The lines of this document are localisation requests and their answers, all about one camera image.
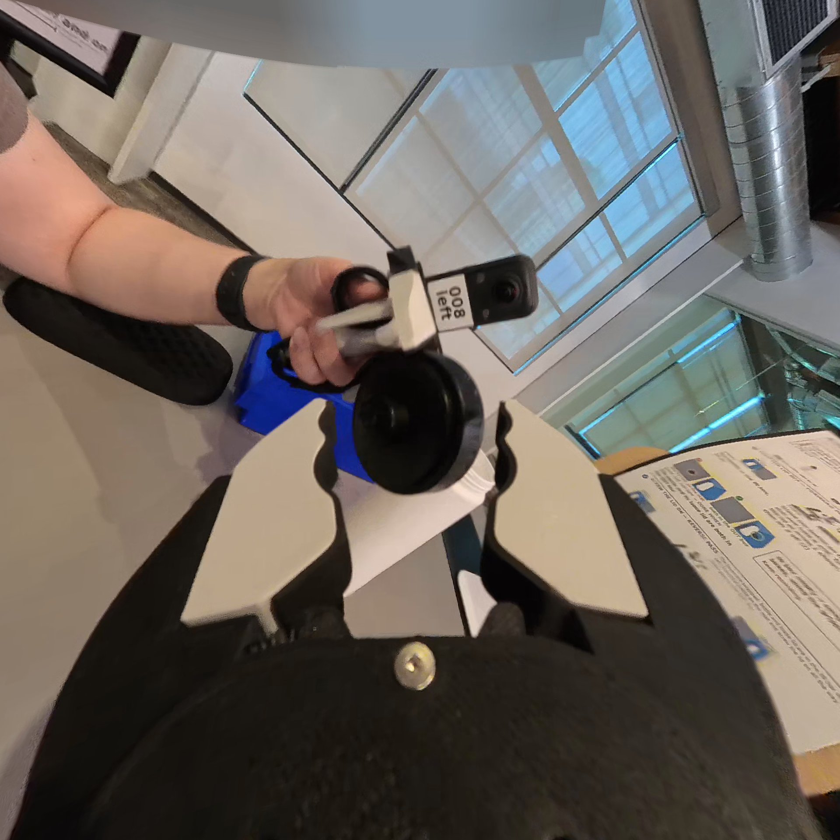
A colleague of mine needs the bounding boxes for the person's left forearm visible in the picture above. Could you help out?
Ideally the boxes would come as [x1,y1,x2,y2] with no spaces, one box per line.
[0,108,227,329]

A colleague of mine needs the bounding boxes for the printed instruction sheet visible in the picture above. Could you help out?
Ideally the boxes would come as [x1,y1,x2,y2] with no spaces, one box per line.
[613,430,840,756]

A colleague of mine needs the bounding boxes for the white plastic bottle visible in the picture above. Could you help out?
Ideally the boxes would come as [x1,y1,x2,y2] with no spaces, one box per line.
[338,451,497,598]

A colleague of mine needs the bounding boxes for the black rectangular table pad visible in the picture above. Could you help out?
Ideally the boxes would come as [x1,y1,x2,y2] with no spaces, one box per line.
[443,515,488,636]

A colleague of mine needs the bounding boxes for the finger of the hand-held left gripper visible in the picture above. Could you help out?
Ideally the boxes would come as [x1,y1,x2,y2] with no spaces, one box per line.
[389,266,441,354]

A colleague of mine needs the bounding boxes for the silver spiral air duct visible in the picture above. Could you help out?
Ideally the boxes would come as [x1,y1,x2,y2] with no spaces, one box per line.
[735,62,816,283]

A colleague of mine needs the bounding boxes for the person's left hand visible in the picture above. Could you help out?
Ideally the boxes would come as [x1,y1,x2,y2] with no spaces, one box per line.
[243,256,392,389]

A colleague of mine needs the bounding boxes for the black bottle lid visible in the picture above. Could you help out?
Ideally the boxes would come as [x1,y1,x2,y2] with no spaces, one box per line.
[352,352,486,496]

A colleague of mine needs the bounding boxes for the instruction sheet on stand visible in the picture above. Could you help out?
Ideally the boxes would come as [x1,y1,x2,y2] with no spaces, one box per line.
[457,446,840,798]

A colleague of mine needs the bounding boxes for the blue plastic storage bin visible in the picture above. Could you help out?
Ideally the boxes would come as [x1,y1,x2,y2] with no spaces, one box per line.
[231,331,375,484]

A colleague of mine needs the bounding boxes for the white air vent grille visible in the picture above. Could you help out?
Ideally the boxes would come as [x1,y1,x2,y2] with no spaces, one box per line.
[751,0,836,76]

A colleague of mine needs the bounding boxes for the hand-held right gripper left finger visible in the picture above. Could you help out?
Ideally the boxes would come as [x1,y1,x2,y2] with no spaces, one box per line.
[180,399,352,634]

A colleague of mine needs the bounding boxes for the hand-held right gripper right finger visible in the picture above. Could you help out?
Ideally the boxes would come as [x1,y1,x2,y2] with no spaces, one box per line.
[481,399,652,623]

